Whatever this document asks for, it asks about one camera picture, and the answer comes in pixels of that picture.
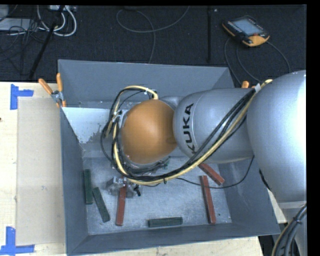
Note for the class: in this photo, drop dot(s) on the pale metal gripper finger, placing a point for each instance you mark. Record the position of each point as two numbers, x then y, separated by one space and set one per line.
113 184
130 191

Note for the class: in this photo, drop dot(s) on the red-brown flat block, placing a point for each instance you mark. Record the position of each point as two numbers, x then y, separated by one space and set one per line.
121 210
208 200
213 175

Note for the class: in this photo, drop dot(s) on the dark green flat block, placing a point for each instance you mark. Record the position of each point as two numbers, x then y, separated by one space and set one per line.
165 222
88 187
101 205

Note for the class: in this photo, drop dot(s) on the grey metal bin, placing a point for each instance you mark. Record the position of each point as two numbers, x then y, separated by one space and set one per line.
160 200

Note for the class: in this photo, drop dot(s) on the pale wood flat board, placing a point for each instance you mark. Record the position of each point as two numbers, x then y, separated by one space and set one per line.
37 162

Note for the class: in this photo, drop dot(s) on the black cylinder on white bracket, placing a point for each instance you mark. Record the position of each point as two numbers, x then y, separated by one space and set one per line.
137 191

